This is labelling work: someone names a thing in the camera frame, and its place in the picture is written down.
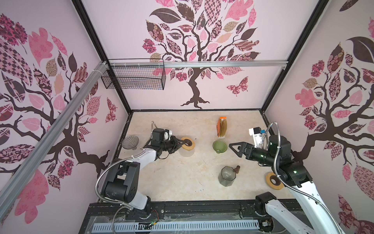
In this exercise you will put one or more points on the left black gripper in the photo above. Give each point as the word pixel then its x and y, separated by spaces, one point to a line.
pixel 176 145

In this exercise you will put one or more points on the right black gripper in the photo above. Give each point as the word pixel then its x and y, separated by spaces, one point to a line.
pixel 243 146

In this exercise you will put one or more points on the wooden dripper ring stand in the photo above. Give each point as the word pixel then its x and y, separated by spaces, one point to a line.
pixel 188 144

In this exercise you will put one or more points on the brown paper filter stack holder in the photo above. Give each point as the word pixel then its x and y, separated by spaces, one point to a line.
pixel 221 127

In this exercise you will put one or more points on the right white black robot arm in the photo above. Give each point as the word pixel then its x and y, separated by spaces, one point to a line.
pixel 295 177

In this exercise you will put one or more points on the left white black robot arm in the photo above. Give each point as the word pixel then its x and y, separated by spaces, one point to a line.
pixel 118 184

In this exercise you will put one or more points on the grey ribbed glass dripper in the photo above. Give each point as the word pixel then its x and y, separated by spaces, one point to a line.
pixel 130 142

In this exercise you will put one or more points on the grey glass server with knob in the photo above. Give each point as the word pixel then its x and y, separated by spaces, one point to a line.
pixel 227 175

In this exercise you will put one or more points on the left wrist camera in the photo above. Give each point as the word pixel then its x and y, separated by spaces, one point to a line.
pixel 167 135

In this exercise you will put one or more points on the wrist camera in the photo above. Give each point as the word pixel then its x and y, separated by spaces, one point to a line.
pixel 257 135
pixel 167 135

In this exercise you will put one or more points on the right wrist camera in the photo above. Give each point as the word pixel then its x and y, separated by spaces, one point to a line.
pixel 257 135

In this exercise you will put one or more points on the white slotted cable duct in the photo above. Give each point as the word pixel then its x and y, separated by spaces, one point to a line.
pixel 176 227

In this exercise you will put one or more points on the aluminium rail back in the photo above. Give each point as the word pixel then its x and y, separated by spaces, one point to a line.
pixel 201 64

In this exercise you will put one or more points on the aluminium rail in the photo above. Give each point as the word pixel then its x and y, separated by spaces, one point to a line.
pixel 22 176
pixel 201 64

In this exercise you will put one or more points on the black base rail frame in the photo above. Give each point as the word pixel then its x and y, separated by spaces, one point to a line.
pixel 165 211

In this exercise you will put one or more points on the black wire basket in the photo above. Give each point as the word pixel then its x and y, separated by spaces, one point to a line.
pixel 135 73

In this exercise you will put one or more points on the aluminium rail left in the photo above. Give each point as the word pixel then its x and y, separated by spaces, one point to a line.
pixel 22 176

